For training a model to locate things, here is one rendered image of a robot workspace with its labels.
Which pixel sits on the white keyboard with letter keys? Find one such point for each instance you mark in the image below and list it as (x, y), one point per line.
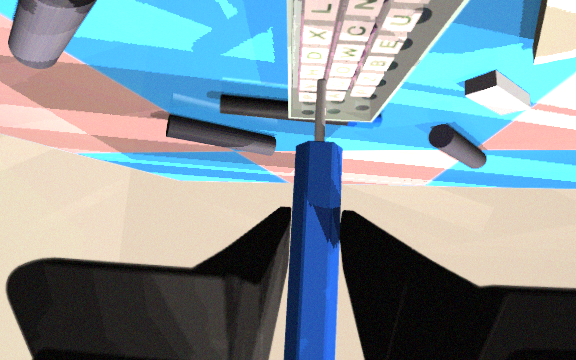
(365, 49)

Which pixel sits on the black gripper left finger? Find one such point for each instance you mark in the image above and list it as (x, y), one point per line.
(224, 308)

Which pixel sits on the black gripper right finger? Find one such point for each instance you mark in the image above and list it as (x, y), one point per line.
(408, 307)

